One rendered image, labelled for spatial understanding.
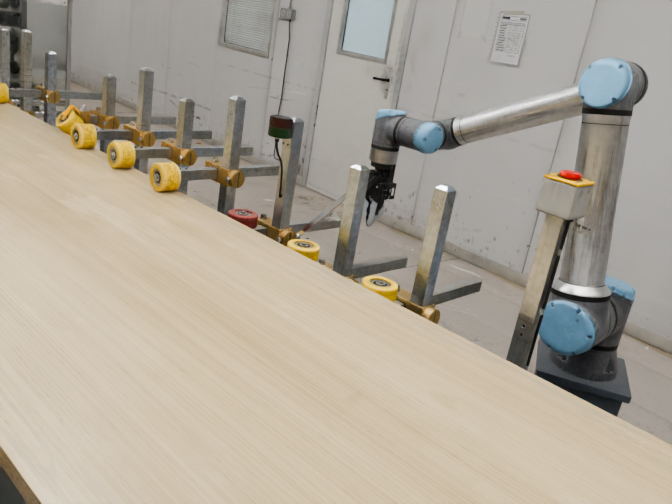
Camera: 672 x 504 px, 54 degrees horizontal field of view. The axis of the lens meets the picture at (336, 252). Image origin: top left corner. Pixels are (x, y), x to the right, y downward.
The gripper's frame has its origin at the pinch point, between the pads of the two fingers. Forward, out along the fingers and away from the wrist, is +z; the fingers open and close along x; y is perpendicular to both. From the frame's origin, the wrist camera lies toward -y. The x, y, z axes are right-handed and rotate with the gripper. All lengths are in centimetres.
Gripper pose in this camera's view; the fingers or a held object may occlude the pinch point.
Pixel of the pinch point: (367, 222)
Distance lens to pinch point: 214.3
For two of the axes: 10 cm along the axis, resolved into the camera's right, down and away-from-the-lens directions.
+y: 6.8, -1.4, 7.2
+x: -7.2, -3.3, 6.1
